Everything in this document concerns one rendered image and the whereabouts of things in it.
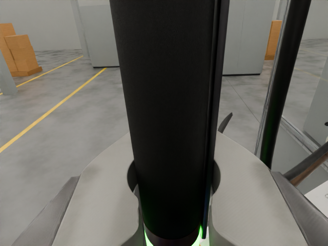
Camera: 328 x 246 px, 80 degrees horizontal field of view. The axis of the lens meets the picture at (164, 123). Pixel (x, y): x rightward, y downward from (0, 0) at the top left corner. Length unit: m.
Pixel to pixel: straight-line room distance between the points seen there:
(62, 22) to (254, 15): 10.66
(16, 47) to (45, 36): 6.32
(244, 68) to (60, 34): 10.86
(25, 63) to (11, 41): 0.72
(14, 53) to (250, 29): 7.18
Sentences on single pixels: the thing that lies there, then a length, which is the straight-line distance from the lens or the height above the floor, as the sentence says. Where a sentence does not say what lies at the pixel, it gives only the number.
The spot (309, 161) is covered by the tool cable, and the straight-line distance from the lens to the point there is 0.30.
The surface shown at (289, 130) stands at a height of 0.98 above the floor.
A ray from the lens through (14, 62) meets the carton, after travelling 8.46.
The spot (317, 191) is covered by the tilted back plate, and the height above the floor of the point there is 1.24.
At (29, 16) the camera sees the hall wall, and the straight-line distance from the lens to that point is 14.72.
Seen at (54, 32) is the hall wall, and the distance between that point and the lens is 14.11.
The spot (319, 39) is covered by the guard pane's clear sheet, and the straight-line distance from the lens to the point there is 1.25.
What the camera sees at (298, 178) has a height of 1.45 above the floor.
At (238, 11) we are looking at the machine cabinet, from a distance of 5.73.
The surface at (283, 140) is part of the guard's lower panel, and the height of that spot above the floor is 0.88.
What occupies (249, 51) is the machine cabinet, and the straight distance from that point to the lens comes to 5.93.
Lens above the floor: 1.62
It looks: 29 degrees down
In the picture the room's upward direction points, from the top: 3 degrees counter-clockwise
